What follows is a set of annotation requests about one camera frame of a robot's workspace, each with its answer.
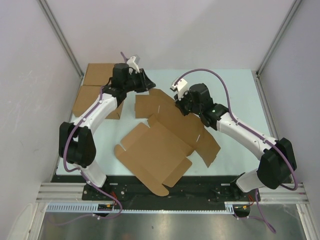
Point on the white slotted cable duct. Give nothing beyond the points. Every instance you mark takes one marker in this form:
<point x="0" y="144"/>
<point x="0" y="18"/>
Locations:
<point x="106" y="208"/>

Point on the left aluminium frame post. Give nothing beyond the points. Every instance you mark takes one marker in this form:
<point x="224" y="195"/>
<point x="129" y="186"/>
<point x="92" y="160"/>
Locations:
<point x="48" y="13"/>

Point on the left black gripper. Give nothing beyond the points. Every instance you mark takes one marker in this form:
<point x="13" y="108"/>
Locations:
<point x="145" y="83"/>

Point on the aluminium front rail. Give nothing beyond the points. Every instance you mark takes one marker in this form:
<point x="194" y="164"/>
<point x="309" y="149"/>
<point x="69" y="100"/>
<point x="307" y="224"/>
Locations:
<point x="79" y="192"/>

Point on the cardboard box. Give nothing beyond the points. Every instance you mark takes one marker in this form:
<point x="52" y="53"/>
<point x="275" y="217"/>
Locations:
<point x="98" y="74"/>
<point x="157" y="152"/>
<point x="86" y="96"/>

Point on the aluminium frame post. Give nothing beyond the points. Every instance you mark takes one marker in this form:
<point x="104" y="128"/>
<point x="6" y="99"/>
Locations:
<point x="48" y="13"/>
<point x="279" y="35"/>

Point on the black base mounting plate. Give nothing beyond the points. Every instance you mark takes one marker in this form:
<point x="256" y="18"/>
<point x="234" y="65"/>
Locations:
<point x="161" y="190"/>

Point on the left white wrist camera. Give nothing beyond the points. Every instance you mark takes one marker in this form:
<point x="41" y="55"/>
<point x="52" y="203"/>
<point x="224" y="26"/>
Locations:
<point x="133" y="62"/>

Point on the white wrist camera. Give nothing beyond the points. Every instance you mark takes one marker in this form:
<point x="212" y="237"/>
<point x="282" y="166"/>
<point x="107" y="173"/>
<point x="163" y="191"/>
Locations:
<point x="133" y="62"/>
<point x="180" y="86"/>

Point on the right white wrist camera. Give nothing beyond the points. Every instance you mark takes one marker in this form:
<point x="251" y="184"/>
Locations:
<point x="180" y="86"/>

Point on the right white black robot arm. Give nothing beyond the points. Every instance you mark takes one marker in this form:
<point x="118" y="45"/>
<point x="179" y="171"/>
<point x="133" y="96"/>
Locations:
<point x="276" y="157"/>

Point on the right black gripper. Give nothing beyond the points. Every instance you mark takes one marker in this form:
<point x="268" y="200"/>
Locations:
<point x="179" y="104"/>

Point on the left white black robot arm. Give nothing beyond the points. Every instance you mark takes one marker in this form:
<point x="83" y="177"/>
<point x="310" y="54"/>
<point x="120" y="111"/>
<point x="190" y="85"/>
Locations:
<point x="76" y="142"/>

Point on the right aluminium frame post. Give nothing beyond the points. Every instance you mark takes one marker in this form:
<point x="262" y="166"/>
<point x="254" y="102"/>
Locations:
<point x="279" y="35"/>

